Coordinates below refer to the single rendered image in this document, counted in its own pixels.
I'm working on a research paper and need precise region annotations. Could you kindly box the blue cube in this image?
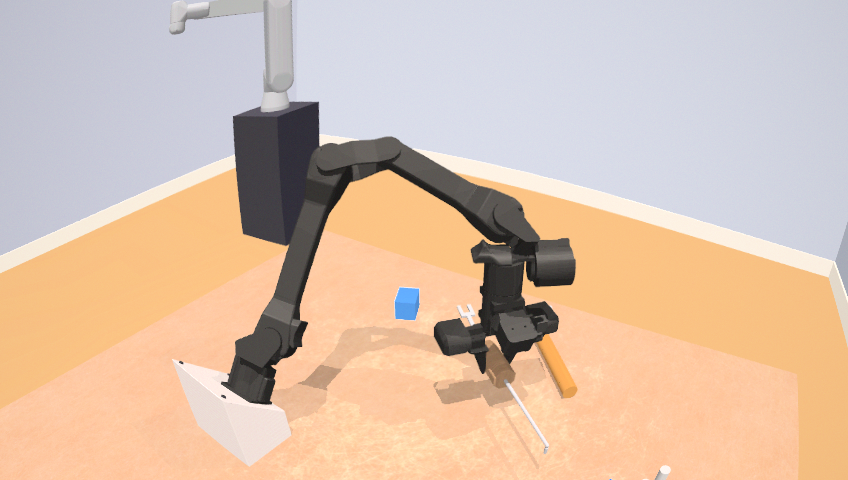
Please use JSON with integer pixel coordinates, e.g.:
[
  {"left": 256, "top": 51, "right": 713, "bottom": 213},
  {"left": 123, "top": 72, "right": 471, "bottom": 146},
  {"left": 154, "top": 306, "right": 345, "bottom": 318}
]
[{"left": 394, "top": 288, "right": 420, "bottom": 320}]

